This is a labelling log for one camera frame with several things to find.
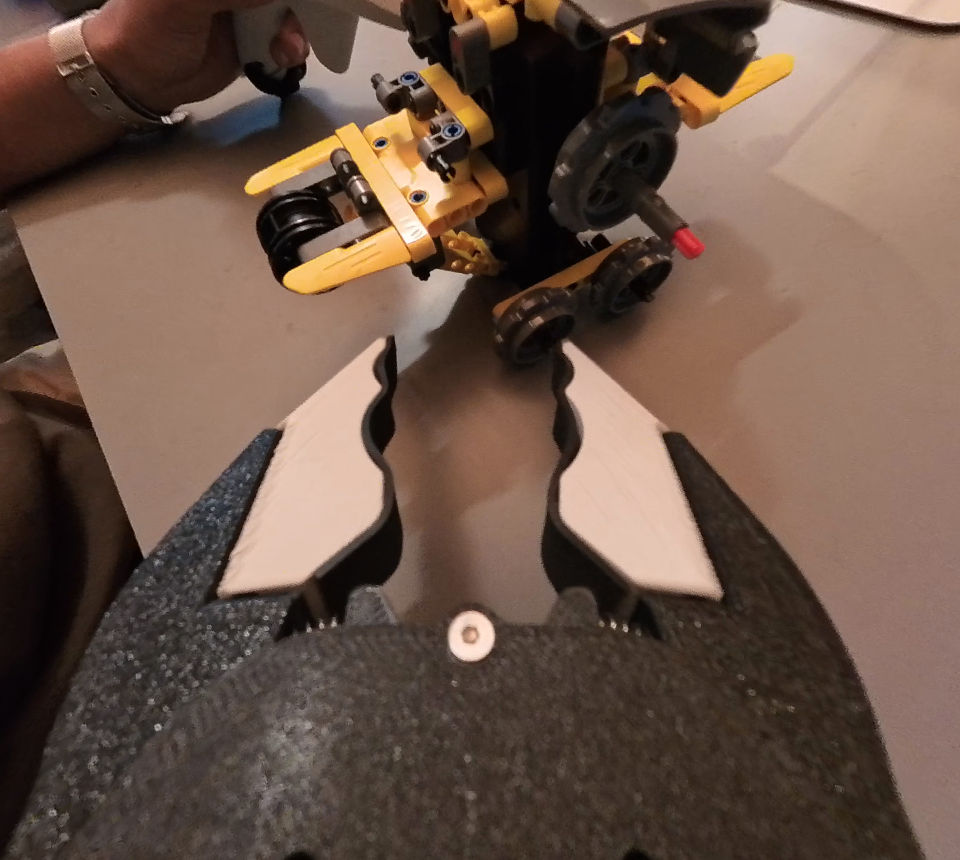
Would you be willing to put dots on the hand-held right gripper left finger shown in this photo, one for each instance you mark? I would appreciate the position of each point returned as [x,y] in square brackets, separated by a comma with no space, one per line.
[315,500]

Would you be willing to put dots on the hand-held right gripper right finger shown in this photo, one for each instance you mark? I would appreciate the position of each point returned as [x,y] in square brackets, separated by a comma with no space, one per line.
[630,500]

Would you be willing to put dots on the yellow toy brick vehicle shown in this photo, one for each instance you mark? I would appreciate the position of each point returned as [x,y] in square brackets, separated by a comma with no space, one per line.
[397,162]

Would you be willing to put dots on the person's left hand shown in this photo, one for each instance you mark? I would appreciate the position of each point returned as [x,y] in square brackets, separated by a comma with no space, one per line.
[165,27]

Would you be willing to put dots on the silver wristwatch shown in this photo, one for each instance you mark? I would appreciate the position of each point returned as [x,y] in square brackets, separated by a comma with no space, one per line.
[97,72]

